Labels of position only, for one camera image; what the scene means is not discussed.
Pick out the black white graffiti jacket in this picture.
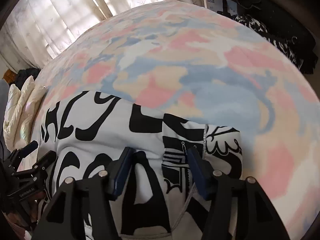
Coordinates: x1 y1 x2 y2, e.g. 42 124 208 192
35 91 242 239

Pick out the cream puffer jacket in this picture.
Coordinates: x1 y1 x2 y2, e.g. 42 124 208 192
3 76 47 152

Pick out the orange wooden headboard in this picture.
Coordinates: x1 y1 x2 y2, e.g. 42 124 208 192
2 69 17 84

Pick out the black garment near curtain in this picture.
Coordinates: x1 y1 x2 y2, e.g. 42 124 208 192
11 68 41 90

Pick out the pastel patterned bed blanket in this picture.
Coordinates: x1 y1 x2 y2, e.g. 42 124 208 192
32 2 319 239

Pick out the white floral curtain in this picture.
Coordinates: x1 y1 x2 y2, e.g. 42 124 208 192
1 0 204 72

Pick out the black white patterned cloth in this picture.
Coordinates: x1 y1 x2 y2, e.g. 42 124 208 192
231 14 318 74

